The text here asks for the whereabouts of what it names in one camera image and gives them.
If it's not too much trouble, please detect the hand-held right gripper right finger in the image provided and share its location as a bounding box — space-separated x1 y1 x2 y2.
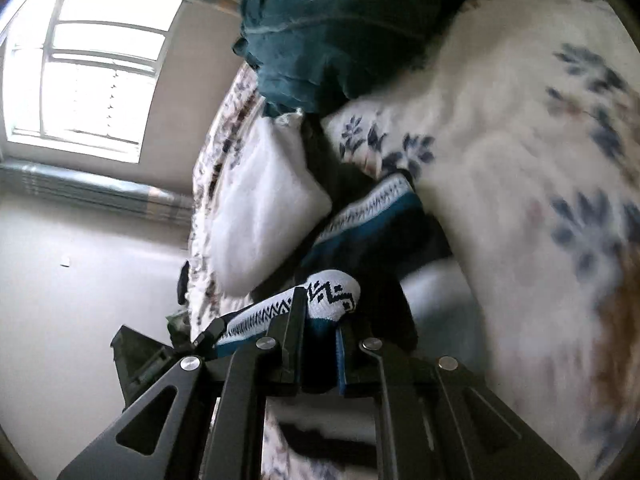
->
335 325 581 480

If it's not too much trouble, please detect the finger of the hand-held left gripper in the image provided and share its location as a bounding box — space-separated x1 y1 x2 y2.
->
191 316 227 361

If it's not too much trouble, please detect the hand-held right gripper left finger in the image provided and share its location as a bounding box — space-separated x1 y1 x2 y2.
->
57 285 308 480

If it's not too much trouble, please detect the striped knit sweater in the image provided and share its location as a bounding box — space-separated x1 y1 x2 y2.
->
200 172 451 353

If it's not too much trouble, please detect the dark crumpled bag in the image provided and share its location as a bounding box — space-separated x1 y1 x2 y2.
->
164 310 193 348

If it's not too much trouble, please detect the black pouch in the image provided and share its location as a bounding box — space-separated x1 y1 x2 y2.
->
177 260 192 307

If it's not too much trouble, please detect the folded white cloth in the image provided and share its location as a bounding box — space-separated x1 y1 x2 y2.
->
210 110 333 297

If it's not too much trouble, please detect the floral blanket with checkered border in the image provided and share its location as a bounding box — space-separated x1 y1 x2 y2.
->
185 0 640 480

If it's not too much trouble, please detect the barred window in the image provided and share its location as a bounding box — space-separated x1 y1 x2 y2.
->
0 0 184 164

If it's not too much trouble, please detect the teal plush duvet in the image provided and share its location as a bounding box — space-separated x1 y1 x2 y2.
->
232 0 483 120

